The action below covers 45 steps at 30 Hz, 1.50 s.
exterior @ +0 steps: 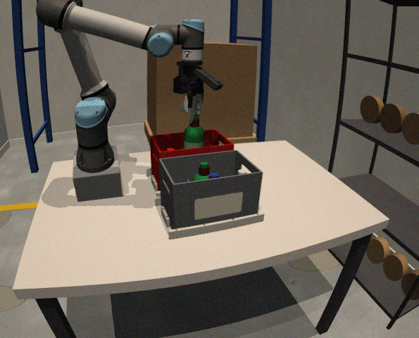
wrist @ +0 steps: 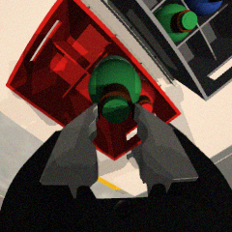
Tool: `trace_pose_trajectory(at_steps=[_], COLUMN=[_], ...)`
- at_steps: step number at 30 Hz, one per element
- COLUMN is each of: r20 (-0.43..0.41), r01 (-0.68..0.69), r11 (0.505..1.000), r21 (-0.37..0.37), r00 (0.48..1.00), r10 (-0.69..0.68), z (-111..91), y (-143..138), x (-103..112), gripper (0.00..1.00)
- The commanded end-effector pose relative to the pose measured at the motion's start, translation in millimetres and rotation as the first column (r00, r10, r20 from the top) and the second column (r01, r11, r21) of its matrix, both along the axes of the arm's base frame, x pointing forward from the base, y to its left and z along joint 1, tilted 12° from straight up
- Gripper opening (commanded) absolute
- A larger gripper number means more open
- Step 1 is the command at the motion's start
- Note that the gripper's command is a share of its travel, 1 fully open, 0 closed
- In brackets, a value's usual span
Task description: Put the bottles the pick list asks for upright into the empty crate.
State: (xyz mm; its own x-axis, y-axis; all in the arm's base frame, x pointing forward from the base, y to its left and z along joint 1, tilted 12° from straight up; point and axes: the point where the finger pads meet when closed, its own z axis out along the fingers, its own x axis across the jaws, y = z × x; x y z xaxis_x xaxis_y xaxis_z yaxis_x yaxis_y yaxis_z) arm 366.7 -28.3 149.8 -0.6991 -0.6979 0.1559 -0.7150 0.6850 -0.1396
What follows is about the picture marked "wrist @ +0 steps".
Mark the green bottle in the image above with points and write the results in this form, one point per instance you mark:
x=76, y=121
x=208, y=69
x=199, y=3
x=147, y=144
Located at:
x=176, y=20
x=115, y=85

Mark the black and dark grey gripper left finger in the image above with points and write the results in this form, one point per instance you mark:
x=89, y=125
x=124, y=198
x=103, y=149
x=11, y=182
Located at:
x=68, y=159

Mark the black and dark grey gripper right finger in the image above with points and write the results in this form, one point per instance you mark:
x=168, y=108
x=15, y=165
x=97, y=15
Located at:
x=168, y=157

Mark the blue bottle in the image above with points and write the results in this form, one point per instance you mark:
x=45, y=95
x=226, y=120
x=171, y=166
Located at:
x=203, y=7

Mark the red bottle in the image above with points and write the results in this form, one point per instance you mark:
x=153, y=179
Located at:
x=146, y=93

